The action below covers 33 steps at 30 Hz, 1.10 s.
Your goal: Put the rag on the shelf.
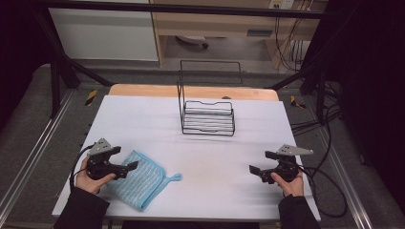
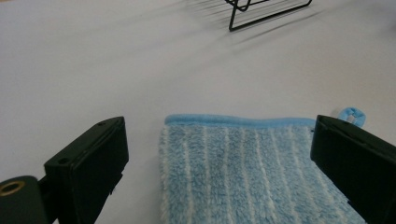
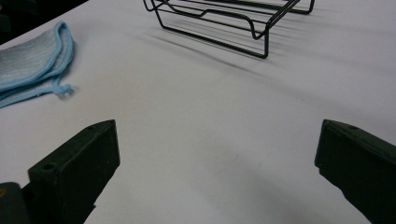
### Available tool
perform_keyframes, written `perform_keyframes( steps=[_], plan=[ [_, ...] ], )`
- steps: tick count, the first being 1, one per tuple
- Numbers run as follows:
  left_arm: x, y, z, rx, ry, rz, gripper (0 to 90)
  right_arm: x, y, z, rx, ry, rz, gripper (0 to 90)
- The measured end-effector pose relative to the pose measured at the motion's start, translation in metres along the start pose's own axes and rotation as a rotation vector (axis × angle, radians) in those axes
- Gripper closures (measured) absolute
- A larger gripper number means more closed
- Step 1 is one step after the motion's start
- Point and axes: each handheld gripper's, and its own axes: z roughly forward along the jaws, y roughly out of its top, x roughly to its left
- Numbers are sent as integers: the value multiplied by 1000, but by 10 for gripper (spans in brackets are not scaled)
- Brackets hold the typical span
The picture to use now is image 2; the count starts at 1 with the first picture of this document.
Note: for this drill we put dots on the blue striped fluffy towel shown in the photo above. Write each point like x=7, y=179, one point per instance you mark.
x=233, y=171

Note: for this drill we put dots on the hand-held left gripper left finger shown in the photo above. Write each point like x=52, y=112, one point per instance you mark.
x=87, y=165

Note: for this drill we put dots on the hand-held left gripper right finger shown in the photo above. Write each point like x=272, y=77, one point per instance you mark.
x=358, y=161

